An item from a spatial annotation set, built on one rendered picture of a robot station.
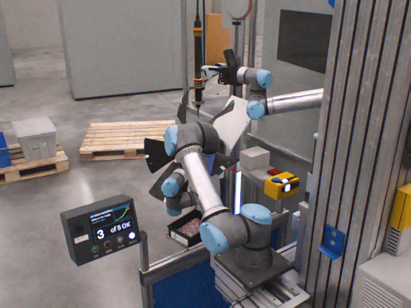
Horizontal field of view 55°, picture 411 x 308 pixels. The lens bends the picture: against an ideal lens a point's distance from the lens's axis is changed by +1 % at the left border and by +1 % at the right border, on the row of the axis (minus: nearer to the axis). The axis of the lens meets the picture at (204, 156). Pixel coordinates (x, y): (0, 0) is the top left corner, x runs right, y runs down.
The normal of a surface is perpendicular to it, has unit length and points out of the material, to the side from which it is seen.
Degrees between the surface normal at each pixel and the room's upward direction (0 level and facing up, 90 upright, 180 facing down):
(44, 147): 95
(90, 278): 0
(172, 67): 90
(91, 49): 90
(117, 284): 0
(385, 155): 90
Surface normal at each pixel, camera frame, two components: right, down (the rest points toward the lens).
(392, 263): 0.00, -0.91
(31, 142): 0.49, 0.44
